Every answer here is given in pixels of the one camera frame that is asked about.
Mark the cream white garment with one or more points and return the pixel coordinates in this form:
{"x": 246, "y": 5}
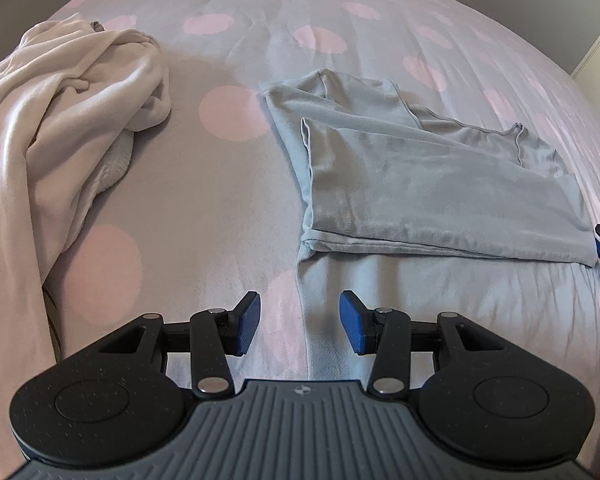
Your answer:
{"x": 55, "y": 110}

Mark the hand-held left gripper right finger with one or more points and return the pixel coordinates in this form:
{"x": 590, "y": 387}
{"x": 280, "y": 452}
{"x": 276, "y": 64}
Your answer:
{"x": 355, "y": 322}

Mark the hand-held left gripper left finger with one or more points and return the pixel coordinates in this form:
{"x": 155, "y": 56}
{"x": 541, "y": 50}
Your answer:
{"x": 245, "y": 322}

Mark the grey-blue shirt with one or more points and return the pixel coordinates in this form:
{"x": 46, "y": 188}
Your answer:
{"x": 405, "y": 185}

